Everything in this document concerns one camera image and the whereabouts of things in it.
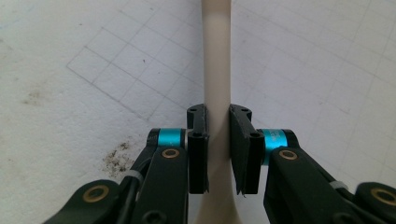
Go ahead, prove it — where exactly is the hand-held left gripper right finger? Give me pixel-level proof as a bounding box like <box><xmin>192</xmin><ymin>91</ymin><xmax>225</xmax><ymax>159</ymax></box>
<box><xmin>229</xmin><ymin>104</ymin><xmax>300</xmax><ymax>197</ymax></box>

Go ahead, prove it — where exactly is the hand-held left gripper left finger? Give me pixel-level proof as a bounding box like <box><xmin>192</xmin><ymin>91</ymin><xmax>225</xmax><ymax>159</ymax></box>
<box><xmin>148</xmin><ymin>103</ymin><xmax>210</xmax><ymax>195</ymax></box>

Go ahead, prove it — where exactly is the beige slotted spoon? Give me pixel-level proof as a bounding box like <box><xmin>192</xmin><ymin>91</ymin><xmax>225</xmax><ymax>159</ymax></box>
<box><xmin>192</xmin><ymin>0</ymin><xmax>245</xmax><ymax>224</ymax></box>

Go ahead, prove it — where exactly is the white grid mat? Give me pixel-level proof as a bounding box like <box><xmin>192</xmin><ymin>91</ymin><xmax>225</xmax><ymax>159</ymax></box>
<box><xmin>0</xmin><ymin>0</ymin><xmax>396</xmax><ymax>224</ymax></box>

